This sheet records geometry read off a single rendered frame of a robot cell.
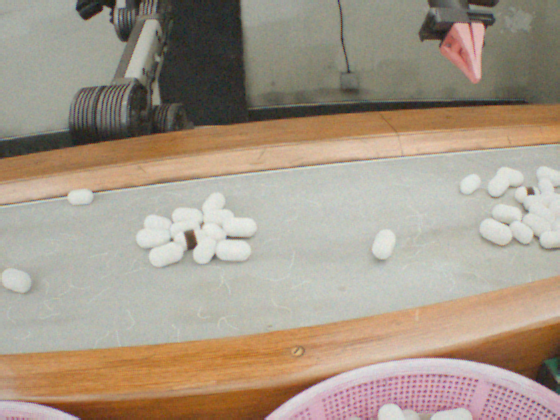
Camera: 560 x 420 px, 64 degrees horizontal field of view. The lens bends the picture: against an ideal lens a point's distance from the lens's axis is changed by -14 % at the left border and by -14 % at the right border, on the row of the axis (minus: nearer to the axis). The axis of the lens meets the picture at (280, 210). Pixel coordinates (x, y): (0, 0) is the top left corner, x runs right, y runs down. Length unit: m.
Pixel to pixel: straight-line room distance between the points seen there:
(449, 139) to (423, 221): 0.20
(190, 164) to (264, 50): 1.94
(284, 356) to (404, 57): 2.43
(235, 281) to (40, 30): 2.36
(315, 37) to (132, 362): 2.31
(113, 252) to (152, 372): 0.20
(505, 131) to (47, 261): 0.65
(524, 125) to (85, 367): 0.69
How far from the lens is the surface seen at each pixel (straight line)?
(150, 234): 0.53
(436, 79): 2.81
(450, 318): 0.41
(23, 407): 0.39
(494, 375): 0.38
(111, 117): 0.89
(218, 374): 0.37
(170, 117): 1.17
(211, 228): 0.52
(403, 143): 0.70
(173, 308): 0.46
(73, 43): 2.68
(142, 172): 0.67
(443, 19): 0.68
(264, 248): 0.52
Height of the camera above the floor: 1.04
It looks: 32 degrees down
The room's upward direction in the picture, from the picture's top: 3 degrees counter-clockwise
